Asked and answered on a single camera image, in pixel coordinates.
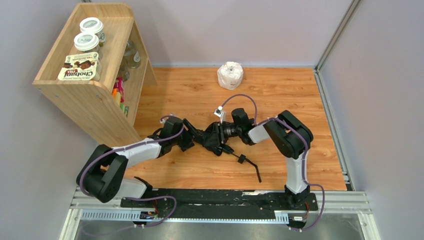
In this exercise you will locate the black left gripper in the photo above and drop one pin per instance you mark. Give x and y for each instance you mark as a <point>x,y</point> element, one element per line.
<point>187,133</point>

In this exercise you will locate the white lidded cup far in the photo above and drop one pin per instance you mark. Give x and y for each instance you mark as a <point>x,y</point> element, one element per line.
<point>95,26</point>

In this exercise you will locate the white lidded cup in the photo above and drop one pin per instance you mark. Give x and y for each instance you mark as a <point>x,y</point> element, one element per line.
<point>87,42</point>
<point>95,26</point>

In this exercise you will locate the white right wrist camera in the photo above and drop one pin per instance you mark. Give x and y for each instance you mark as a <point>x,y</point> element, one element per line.
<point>219,112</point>

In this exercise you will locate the white paper towel roll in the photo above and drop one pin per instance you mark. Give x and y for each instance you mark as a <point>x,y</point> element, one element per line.
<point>230,75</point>

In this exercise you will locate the Chobani yogurt flip pack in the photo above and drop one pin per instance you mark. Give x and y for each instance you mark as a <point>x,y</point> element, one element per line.
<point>81,67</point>

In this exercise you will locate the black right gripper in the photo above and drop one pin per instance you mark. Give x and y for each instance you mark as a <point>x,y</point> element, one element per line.
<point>218,135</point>

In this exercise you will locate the white lidded cup near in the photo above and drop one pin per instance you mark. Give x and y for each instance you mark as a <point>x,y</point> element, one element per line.
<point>87,42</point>

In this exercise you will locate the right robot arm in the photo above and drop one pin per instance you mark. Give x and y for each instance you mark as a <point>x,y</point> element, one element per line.
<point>291,137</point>

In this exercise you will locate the black folding umbrella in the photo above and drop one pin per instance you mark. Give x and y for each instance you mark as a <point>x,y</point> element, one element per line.
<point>240,131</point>

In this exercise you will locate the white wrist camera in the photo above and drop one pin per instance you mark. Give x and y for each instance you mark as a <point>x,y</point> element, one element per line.
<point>165,118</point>
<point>219,112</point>

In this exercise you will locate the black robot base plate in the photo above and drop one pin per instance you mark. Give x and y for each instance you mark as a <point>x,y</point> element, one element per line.
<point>220,203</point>

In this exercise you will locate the corner aluminium post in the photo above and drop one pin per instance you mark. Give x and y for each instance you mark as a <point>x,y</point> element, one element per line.
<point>351,10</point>

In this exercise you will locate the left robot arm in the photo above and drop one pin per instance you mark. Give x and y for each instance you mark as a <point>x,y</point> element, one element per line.
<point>103,175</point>

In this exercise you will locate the wooden shelf unit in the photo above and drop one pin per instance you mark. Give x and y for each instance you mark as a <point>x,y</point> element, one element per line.
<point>89,103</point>

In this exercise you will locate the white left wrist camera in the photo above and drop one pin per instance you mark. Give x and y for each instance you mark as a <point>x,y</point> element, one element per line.
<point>165,118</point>

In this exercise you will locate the aluminium frame rail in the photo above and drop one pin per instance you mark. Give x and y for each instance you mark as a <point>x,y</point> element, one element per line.
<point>331,203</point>

